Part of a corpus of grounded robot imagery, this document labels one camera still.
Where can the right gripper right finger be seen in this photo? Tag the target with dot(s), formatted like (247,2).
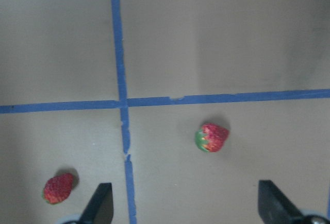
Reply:
(274,206)

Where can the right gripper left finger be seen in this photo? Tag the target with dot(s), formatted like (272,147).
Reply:
(100,207)

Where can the red strawberry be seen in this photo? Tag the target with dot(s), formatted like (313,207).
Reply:
(57,189)
(211,137)

